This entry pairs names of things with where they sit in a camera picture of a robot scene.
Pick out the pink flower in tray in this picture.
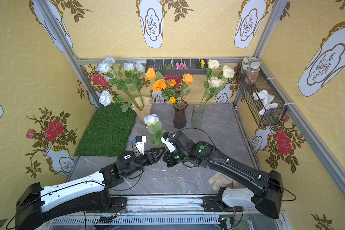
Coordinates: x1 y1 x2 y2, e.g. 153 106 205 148
175 62 187 70

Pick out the cream ruffled vase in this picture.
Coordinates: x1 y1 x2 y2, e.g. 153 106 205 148
131 96 153 127

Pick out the glass jar with white lid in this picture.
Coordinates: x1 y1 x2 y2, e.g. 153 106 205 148
241 57 258 75

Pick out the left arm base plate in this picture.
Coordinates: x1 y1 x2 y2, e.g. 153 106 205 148
108 196 127 213

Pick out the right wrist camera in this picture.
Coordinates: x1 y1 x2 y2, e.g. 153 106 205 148
161 132 176 153

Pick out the beige work glove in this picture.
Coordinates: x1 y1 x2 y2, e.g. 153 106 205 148
209 172 239 191

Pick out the purple glass vase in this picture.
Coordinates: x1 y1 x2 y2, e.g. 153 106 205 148
173 100 188 129

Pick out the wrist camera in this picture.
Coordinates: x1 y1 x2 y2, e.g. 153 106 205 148
161 132 176 153
132 136 147 155

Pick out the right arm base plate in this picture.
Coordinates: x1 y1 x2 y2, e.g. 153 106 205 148
201 196 243 212

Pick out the white cloth in basket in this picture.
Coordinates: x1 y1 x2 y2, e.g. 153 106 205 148
252 90 278 116

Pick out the orange marigold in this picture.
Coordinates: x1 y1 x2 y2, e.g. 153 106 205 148
152 79 167 92

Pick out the bottle with colourful beads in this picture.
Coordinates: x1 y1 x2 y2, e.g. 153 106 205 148
245 62 260 84

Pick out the orange rose stem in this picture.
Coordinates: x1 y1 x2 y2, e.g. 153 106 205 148
181 73 195 100

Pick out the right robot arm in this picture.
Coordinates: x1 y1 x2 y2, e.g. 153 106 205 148
161 130 284 219

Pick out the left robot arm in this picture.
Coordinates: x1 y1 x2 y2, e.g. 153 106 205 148
14 147 166 230

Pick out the yellow flower in tray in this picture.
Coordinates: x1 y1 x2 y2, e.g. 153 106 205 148
200 59 205 69

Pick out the clear glass vase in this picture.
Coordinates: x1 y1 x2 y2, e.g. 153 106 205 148
191 105 205 128

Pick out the orange rose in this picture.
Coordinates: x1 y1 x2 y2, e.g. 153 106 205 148
167 79 176 88
145 67 156 80

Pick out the green artificial grass mat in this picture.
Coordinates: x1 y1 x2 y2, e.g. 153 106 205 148
75 105 136 157

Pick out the white rose stem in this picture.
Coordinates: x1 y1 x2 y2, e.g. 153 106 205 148
194 59 235 128

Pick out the yellow orange tulip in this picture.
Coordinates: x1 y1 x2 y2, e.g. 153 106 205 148
170 96 179 109

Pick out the grey wall planter tray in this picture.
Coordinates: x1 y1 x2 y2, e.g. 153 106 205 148
145 58 208 75

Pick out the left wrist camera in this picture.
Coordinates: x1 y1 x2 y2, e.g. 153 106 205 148
132 136 147 155

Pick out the black wire wall basket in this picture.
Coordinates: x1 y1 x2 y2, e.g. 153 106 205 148
233 63 287 126

